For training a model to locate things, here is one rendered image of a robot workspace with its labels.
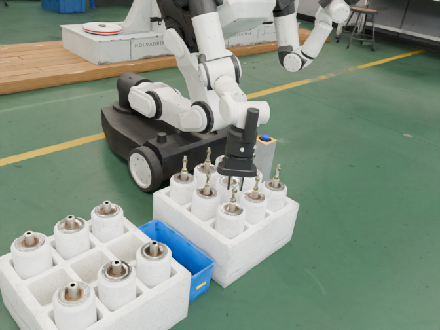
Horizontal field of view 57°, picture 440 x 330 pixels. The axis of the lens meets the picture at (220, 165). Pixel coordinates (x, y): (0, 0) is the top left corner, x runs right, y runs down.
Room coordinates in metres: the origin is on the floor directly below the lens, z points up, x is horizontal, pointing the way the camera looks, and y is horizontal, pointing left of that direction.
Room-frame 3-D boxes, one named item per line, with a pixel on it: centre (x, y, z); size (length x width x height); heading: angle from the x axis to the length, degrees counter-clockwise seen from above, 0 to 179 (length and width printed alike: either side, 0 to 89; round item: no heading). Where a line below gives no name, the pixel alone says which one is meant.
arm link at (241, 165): (1.08, -0.05, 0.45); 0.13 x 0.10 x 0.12; 95
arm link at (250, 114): (1.07, -0.07, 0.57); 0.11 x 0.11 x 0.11; 20
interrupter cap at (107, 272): (0.75, 0.23, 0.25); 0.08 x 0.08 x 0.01
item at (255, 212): (1.17, -0.13, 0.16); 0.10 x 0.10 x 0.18
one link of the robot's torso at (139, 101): (1.90, 0.36, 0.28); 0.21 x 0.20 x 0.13; 49
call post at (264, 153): (1.52, -0.17, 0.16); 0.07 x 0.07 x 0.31; 49
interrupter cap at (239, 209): (1.08, -0.06, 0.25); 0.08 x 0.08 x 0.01
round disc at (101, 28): (3.31, 1.07, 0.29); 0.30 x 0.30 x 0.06
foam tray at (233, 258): (1.25, -0.04, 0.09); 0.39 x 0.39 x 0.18; 49
